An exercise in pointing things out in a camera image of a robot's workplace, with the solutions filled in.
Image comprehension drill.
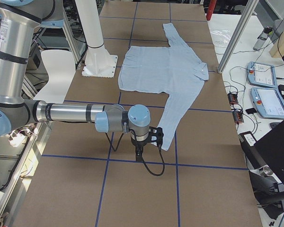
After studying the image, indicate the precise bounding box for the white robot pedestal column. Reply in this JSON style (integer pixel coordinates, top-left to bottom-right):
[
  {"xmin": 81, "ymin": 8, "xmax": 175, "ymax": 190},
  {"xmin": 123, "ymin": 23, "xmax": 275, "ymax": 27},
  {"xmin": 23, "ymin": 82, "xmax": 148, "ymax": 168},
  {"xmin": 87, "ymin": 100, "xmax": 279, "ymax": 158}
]
[{"xmin": 75, "ymin": 0, "xmax": 118, "ymax": 78}]

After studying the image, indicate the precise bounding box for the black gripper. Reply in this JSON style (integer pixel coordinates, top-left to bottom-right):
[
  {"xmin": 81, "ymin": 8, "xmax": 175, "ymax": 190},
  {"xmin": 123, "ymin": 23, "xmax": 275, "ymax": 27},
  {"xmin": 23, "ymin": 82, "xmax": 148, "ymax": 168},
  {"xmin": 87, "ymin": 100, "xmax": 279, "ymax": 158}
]
[{"xmin": 131, "ymin": 139, "xmax": 148, "ymax": 162}]

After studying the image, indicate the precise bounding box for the blue teach pendant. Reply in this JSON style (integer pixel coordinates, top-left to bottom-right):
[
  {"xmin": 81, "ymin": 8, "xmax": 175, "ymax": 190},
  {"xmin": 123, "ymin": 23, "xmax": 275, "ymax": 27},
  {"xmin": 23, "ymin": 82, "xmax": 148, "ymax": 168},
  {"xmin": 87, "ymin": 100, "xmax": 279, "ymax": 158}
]
[
  {"xmin": 250, "ymin": 87, "xmax": 284, "ymax": 120},
  {"xmin": 247, "ymin": 61, "xmax": 277, "ymax": 88}
]

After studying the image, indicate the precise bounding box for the wrist black camera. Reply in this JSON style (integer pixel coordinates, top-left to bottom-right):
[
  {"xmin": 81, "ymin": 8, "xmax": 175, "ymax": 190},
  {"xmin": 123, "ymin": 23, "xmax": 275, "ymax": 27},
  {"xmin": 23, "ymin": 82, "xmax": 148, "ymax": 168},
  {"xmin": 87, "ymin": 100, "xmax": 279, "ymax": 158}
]
[{"xmin": 148, "ymin": 126, "xmax": 164, "ymax": 147}]

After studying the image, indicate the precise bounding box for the clear plastic bag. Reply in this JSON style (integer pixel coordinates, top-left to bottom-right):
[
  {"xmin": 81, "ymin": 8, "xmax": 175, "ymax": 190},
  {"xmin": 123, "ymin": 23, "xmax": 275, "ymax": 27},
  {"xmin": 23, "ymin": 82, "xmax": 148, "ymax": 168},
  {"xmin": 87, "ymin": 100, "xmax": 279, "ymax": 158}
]
[{"xmin": 210, "ymin": 28, "xmax": 233, "ymax": 48}]

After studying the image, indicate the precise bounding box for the light blue button shirt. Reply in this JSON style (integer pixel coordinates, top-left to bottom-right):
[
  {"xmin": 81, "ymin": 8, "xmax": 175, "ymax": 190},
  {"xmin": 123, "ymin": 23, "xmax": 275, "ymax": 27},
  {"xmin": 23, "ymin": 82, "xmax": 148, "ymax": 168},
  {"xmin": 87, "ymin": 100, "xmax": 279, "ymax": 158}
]
[{"xmin": 118, "ymin": 23, "xmax": 209, "ymax": 151}]

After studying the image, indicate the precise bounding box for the lower blue teach pendant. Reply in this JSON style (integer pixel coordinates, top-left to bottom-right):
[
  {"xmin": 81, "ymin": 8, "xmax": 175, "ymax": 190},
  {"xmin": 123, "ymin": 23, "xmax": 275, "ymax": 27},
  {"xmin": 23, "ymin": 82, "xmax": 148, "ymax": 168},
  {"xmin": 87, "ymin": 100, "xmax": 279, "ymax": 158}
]
[{"xmin": 250, "ymin": 87, "xmax": 284, "ymax": 120}]

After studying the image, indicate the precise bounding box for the clear water bottle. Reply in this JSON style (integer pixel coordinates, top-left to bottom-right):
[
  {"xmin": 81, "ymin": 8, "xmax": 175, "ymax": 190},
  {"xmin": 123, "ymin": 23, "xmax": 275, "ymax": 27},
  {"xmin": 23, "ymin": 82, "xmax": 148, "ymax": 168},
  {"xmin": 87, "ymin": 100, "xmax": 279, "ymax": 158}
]
[{"xmin": 253, "ymin": 26, "xmax": 273, "ymax": 51}]

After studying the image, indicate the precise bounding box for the white plastic chair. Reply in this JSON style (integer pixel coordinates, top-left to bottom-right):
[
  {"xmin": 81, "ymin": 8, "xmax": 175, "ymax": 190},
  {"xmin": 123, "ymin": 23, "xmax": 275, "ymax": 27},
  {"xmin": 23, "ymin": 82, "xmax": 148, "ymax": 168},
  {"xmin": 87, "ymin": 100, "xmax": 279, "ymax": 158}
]
[{"xmin": 34, "ymin": 50, "xmax": 76, "ymax": 104}]

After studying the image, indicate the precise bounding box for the aluminium frame post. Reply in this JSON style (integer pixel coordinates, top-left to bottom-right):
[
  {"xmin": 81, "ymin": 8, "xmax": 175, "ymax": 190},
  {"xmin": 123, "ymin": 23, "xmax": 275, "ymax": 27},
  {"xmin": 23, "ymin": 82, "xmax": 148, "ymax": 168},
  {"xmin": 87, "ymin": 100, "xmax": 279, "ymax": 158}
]
[{"xmin": 217, "ymin": 0, "xmax": 259, "ymax": 74}]

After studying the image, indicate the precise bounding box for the red fire extinguisher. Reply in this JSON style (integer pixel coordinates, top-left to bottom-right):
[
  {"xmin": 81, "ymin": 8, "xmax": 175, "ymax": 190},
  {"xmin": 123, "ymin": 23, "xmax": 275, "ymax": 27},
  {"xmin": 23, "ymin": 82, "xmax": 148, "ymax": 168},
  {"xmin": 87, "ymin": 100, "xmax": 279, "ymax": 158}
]
[{"xmin": 206, "ymin": 0, "xmax": 217, "ymax": 21}]

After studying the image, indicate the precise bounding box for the brown table mat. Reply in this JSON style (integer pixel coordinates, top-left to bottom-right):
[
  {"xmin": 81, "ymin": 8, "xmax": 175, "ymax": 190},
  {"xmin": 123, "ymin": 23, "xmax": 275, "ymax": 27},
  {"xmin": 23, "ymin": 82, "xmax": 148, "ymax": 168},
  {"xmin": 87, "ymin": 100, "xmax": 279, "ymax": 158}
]
[{"xmin": 13, "ymin": 2, "xmax": 263, "ymax": 227}]

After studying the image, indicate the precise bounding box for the orange black electronics box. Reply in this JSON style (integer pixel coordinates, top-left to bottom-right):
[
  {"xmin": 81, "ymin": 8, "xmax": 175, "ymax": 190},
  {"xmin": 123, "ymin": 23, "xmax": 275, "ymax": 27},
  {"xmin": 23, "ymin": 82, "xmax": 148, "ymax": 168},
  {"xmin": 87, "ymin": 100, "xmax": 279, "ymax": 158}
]
[
  {"xmin": 227, "ymin": 93, "xmax": 239, "ymax": 105},
  {"xmin": 232, "ymin": 110, "xmax": 244, "ymax": 124}
]

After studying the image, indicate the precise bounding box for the black camera stand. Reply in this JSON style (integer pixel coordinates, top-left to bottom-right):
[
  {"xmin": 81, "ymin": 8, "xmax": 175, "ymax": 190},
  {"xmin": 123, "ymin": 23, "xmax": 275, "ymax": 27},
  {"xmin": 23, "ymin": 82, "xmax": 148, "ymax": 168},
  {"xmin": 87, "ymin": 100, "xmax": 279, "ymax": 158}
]
[{"xmin": 239, "ymin": 131, "xmax": 284, "ymax": 219}]

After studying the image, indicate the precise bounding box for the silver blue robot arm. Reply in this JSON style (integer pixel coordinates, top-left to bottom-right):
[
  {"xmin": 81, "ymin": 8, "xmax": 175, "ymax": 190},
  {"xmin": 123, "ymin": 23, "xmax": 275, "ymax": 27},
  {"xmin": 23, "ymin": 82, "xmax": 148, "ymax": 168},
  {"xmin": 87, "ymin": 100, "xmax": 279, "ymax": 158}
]
[{"xmin": 0, "ymin": 0, "xmax": 156, "ymax": 161}]

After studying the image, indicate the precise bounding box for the black laptop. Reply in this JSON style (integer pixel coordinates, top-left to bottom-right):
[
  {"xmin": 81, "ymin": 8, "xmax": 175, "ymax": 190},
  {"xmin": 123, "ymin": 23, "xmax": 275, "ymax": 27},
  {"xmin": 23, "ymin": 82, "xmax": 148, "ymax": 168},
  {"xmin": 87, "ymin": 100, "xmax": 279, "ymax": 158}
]
[{"xmin": 255, "ymin": 120, "xmax": 284, "ymax": 183}]

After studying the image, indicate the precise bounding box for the black power adapter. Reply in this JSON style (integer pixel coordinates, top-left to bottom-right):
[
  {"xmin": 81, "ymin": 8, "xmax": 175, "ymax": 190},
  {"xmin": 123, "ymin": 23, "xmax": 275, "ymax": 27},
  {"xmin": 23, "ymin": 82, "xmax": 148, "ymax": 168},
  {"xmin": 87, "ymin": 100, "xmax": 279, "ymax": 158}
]
[{"xmin": 278, "ymin": 85, "xmax": 284, "ymax": 98}]

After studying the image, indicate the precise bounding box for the upper blue teach pendant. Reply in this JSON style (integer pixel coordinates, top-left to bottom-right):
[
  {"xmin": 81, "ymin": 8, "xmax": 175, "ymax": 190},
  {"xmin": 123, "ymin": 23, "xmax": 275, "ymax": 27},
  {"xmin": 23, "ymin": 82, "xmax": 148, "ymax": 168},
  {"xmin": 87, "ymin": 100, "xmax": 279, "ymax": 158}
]
[{"xmin": 247, "ymin": 61, "xmax": 277, "ymax": 88}]

